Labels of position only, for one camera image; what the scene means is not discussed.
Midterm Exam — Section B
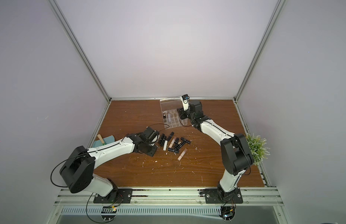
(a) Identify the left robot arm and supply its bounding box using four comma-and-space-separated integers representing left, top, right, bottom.
60, 127, 159, 197

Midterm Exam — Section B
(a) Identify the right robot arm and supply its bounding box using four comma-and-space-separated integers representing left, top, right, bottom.
177, 95, 254, 197

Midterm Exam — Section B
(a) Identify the clear acrylic lipstick organizer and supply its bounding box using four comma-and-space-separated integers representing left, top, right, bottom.
159, 96, 188, 129

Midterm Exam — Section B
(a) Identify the black lipstick left pair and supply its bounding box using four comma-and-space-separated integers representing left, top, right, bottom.
158, 133, 165, 144

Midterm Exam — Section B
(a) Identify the black lipstick pair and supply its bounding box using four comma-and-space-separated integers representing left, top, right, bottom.
158, 133, 165, 144
160, 136, 166, 147

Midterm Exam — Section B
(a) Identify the white lipstick tube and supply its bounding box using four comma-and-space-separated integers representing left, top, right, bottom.
163, 140, 168, 151

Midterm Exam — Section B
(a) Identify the pink lipstick tube upper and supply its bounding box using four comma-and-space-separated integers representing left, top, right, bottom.
168, 137, 176, 148

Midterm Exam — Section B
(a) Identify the pink lipstick tube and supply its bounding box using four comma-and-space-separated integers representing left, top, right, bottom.
168, 137, 176, 148
178, 148, 188, 161

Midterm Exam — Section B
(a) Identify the black lipstick top middle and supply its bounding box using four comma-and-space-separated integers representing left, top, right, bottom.
166, 132, 174, 141

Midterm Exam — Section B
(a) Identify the black lipstick centre right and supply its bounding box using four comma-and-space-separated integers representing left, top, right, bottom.
175, 141, 186, 150

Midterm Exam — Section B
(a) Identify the pink lipstick tube lower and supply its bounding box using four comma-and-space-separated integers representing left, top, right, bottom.
178, 148, 188, 161

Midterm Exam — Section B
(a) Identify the teal dustpan tray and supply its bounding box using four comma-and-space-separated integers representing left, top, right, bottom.
92, 134, 115, 147

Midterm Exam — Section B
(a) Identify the green artificial plant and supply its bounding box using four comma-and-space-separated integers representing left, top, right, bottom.
246, 134, 270, 166

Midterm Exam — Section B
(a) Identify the left controller board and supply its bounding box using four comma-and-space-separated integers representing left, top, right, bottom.
101, 206, 117, 223

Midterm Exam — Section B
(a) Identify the controller board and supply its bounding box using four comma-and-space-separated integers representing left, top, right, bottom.
101, 206, 117, 223
220, 207, 235, 221

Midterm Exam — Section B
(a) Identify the right controller board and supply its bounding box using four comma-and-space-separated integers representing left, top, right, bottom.
220, 207, 235, 221

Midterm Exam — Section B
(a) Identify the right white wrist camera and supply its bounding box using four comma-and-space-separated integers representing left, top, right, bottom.
181, 94, 190, 111

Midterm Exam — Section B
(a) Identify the green rake wooden handle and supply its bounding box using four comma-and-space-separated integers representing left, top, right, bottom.
97, 134, 106, 146

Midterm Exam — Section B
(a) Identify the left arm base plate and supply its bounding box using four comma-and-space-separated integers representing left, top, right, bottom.
93, 188, 133, 204

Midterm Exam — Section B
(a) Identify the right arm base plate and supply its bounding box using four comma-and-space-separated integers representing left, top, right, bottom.
199, 187, 243, 204

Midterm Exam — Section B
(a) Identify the aluminium front rail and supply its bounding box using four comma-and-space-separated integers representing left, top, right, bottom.
54, 186, 285, 207

